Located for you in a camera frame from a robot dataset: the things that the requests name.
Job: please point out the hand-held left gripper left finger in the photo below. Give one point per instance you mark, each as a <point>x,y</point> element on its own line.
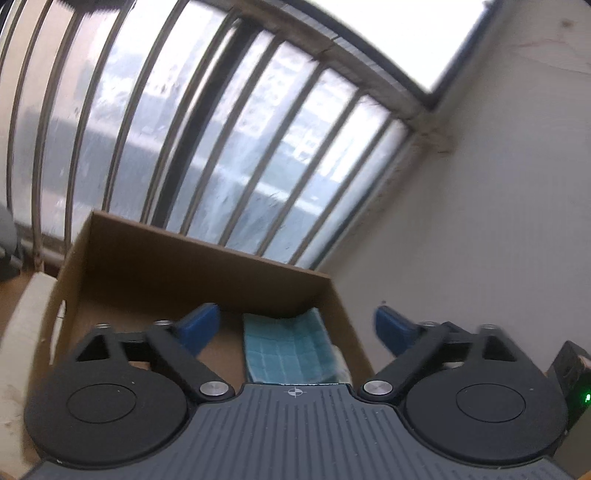
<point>199,325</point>

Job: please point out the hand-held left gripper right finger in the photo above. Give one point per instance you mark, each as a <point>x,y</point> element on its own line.
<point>390,328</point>

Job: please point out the brown cardboard box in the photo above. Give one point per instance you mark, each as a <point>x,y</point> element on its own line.
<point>138,267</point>

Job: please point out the blue checked cloth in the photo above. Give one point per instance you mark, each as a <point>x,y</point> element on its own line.
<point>288,348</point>

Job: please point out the metal window railing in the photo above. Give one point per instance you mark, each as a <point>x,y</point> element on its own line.
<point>352,56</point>

